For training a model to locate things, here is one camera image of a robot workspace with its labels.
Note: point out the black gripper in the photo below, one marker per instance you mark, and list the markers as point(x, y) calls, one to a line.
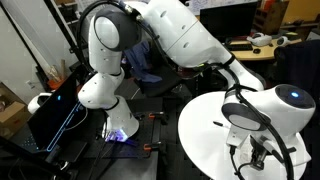
point(258, 148)

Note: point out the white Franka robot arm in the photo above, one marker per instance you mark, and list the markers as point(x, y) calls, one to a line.
point(186, 36)

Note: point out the black tower with green label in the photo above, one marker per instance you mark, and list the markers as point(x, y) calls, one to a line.
point(200, 80)

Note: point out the black office chair with armrests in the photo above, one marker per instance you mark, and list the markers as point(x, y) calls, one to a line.
point(300, 66)

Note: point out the tan wooden desk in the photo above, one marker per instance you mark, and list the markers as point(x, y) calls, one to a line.
point(260, 55)

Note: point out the orange black clamp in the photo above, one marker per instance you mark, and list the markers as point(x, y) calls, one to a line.
point(150, 146)
point(155, 115)

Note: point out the black computer mouse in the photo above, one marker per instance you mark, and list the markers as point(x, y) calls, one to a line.
point(257, 51)

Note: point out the black keyboard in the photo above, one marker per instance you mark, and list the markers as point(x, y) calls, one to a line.
point(240, 47)

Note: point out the white VR headset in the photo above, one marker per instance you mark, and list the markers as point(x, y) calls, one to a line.
point(261, 40)

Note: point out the white VR controller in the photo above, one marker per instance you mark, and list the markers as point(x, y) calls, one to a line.
point(282, 41)

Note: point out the black swivel desk chair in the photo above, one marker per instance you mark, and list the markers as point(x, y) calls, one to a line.
point(160, 83)

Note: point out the black computer monitor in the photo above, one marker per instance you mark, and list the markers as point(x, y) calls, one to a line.
point(233, 20)

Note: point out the brown wooden shelf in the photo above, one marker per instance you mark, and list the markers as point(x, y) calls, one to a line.
point(273, 16)

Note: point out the blue jacket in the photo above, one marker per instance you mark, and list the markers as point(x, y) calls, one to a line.
point(140, 63)

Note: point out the whiteboard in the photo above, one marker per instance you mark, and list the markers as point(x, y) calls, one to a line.
point(216, 4)

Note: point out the black computer case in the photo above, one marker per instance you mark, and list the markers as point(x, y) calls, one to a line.
point(50, 116)

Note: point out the small orange object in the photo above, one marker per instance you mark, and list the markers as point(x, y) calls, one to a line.
point(55, 83)

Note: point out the light wooden sticks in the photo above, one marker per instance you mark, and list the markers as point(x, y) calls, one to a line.
point(53, 71)

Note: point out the white rounded helmet-like device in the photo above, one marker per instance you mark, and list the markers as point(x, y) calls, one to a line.
point(35, 105)

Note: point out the black tripod pole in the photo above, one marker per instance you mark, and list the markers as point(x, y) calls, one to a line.
point(20, 150)

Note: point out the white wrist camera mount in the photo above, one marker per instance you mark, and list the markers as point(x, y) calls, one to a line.
point(238, 136)

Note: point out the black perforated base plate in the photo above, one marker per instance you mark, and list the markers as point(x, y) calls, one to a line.
point(143, 133)

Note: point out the white wall outlet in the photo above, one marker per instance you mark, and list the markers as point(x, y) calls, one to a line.
point(30, 84)

